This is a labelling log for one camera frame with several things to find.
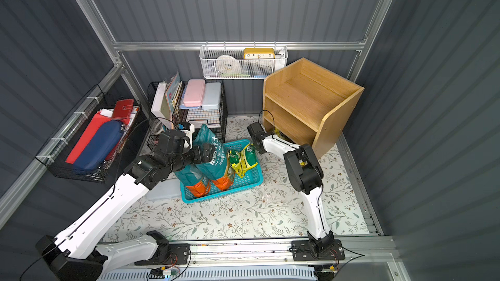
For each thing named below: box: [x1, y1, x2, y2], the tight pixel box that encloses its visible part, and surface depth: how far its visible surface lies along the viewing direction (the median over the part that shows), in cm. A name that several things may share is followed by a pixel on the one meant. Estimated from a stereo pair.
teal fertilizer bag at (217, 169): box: [193, 123, 234, 192], surface depth 82 cm
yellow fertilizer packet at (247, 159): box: [232, 143, 258, 179], surface depth 90 cm
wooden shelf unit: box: [262, 57, 365, 160], surface depth 88 cm
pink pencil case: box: [182, 79, 206, 108], surface depth 98 cm
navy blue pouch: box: [73, 120, 125, 174], surface depth 70 cm
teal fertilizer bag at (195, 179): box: [174, 163, 215, 198], surface depth 79 cm
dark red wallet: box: [111, 98, 135, 120], surface depth 81 cm
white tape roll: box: [216, 54, 241, 75], surface depth 86 cm
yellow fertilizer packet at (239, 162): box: [227, 150, 249, 179], surface depth 89 cm
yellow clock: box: [243, 47, 276, 60], surface depth 90 cm
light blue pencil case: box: [201, 81, 222, 110], surface depth 100 cm
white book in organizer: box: [151, 81, 174, 130], surface depth 93 cm
